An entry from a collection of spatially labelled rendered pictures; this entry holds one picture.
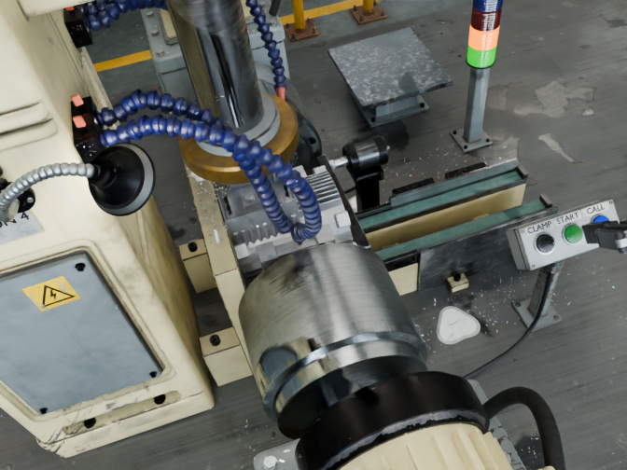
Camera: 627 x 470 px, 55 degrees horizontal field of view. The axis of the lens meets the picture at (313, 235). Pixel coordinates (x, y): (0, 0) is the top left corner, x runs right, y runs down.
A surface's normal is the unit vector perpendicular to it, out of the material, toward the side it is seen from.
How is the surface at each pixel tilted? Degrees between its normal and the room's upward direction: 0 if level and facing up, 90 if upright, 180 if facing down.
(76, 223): 90
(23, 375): 90
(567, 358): 0
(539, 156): 0
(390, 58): 0
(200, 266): 90
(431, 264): 90
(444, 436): 22
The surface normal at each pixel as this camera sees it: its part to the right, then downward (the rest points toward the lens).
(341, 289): 0.11, -0.69
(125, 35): -0.11, -0.64
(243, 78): 0.78, 0.43
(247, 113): 0.59, 0.58
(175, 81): 0.30, 0.71
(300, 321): -0.43, -0.49
